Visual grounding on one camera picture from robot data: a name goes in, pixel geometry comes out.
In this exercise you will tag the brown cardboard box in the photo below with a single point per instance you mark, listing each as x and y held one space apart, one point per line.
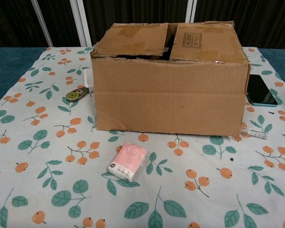
171 99

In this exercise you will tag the pink tissue pack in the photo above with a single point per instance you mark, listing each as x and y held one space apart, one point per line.
128 161

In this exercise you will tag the white power adapter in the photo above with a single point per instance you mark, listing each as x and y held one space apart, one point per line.
87 77

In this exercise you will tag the correction tape dispenser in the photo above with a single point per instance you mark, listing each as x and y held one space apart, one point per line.
73 96

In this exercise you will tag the floral print tablecloth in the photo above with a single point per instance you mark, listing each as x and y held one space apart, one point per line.
61 166

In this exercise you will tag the clear plastic ruler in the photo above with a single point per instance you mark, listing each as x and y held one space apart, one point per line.
256 134

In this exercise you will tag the black screen smartphone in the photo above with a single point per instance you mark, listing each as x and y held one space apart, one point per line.
261 91

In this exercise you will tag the double white frame post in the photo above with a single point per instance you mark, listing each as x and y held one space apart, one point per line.
82 23

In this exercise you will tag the thin white frame post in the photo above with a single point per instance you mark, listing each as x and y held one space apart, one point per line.
41 23

